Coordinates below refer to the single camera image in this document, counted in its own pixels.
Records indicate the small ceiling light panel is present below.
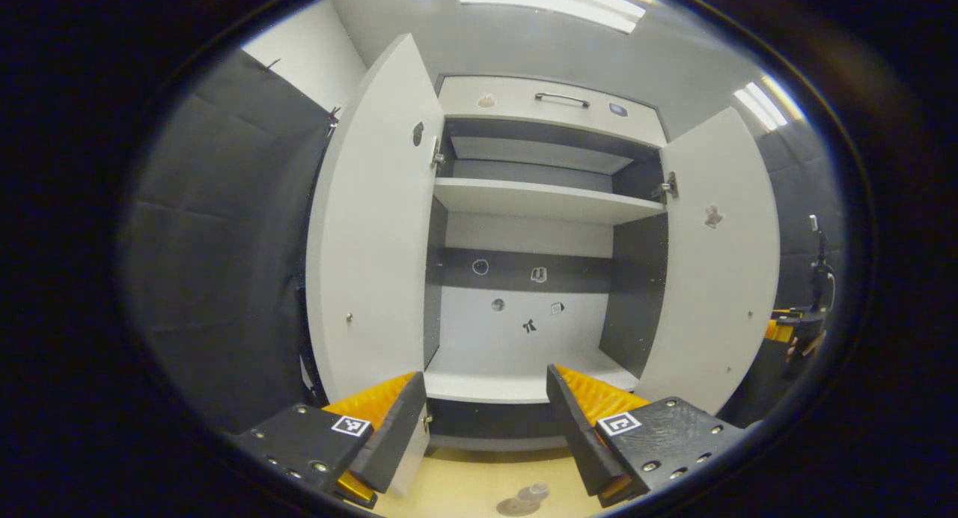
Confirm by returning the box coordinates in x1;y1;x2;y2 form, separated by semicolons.
733;75;805;132

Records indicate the white cabinet drawer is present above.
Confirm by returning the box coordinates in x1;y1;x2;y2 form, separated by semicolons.
438;75;668;148

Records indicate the long ceiling light panel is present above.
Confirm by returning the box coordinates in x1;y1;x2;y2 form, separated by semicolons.
458;0;647;34

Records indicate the white cabinet shelf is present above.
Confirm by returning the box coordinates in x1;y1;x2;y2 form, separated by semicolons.
433;177;667;226

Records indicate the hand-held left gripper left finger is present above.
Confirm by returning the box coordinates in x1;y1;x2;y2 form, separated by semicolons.
236;370;429;510

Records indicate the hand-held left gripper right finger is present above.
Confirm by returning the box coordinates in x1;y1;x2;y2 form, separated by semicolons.
546;365;749;508

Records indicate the white cabinet door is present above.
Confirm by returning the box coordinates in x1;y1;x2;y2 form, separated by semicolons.
635;106;781;415
305;33;446;496

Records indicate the black backdrop cloth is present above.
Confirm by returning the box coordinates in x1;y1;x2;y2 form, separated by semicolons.
120;48;846;436

